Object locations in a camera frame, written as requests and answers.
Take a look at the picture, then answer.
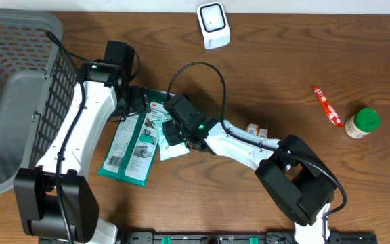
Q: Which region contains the light teal snack packet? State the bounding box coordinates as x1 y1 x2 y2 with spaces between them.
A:
158 125 189 161

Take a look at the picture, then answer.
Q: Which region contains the green white wipes pack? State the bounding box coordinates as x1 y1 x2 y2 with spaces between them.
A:
98 89 168 187

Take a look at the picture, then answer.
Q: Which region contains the orange juice box pair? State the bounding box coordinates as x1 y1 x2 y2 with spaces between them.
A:
246 123 268 138

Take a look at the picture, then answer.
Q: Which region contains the red snack packet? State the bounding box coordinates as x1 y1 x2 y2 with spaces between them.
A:
312 85 344 127

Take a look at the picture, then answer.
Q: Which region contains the green lid white jar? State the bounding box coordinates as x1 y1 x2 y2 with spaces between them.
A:
345 108 381 139

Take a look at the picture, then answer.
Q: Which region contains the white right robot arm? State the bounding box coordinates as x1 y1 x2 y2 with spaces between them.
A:
164 94 337 243

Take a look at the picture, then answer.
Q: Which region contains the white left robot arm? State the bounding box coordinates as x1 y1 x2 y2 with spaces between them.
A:
14 41 150 243

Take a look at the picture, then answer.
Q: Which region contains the white barcode scanner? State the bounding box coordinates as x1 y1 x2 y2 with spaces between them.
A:
196 1 231 50

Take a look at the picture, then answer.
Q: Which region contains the grey plastic mesh basket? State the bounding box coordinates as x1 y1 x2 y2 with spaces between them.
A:
0 9 76 194

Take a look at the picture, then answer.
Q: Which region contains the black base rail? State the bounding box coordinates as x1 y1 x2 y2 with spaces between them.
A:
116 232 378 244

